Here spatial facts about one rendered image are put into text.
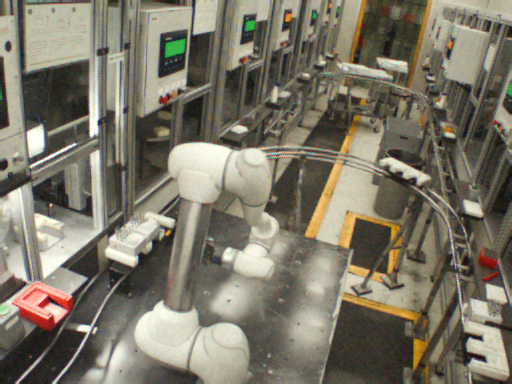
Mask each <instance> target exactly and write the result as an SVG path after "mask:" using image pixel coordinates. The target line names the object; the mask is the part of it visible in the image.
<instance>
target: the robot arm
mask: <svg viewBox="0 0 512 384"><path fill-rule="evenodd" d="M168 169H169V172H170V174H171V177H172V178H174V179H176V180H177V185H178V191H179V193H180V196H181V197H182V199H181V204H180V208H179V214H178V222H177V227H176V231H175V236H174V242H173V251H172V255H171V260H170V265H169V273H168V277H167V282H166V291H165V295H164V299H163V300H162V301H161V302H160V303H157V305H156V306H155V307H154V309H153V312H150V311H149V312H148V313H146V314H145V315H144V316H143V317H142V318H141V319H140V321H139V322H138V323H137V326H136V331H135V341H136V344H137V345H138V347H139V348H140V349H141V350H142V351H143V352H144V353H146V354H147V355H149V356H150V357H152V358H153V359H155V360H158V361H161V362H163V363H165V364H168V365H170V366H175V367H179V368H183V369H186V370H190V371H191V372H193V373H195V374H196V375H197V376H199V377H198V379H197V380H196V381H197V382H196V384H248V383H249V382H250V380H251V379H252V376H253V375H252V373H251V372H248V371H247V369H248V365H249V358H250V349H249V344H248V341H247V339H246V336H245V335H244V333H243V330H241V329H240V328H239V327H238V326H237V325H233V324H230V323H219V324H214V325H212V326H211V327H206V328H203V327H200V326H199V318H198V316H199V315H198V313H197V311H196V309H195V308H194V307H193V302H194V297H195V293H196V286H197V281H198V277H199V273H200V264H204V265H207V266H208V267H210V265H211V264H212V262H214V263H217V264H220V265H221V266H222V268H225V269H228V270H232V271H235V272H237V273H238V274H240V275H241V276H242V277H248V278H250V279H255V280H259V281H268V280H269V279H270V277H271V276H272V274H273V271H274V269H275V264H274V263H273V262H272V260H271V259H270V258H268V257H269V254H270V252H271V250H272V248H273V246H274V244H275V242H276V240H277V237H278V231H279V223H278V222H277V220H276V219H274V218H273V217H271V216H270V215H268V214H267V213H265V212H264V208H265V205H266V203H267V200H268V199H269V194H270V192H271V167H270V164H269V162H268V159H267V157H266V156H265V155H264V153H263V152H262V151H261V150H259V149H256V148H247V149H244V150H241V151H236V150H233V149H229V148H225V147H222V146H218V145H213V144H209V143H204V142H192V143H185V144H181V145H178V146H176V147H175V148H174V149H173V150H172V153H171V155H170V157H169V160H168ZM222 191H225V192H230V193H233V194H234V195H237V196H239V200H240V202H241V208H242V211H243V215H244V218H245V221H246V222H247V223H248V224H249V225H250V226H252V228H251V231H250V234H249V242H248V244H247V246H246V248H245V249H244V250H243V251H239V250H235V249H233V248H230V247H228V248H225V247H221V246H216V245H215V244H213V241H214V238H212V237H209V236H206V235H207V230H208V226H209V222H210V217H211V208H212V204H213V203H214V202H215V201H216V200H218V196H219V194H220V193H221V192H222ZM209 243H210V244H209ZM205 246H206V247H205ZM203 251H204V252H203ZM202 258H207V259H208V260H206V259H202Z"/></svg>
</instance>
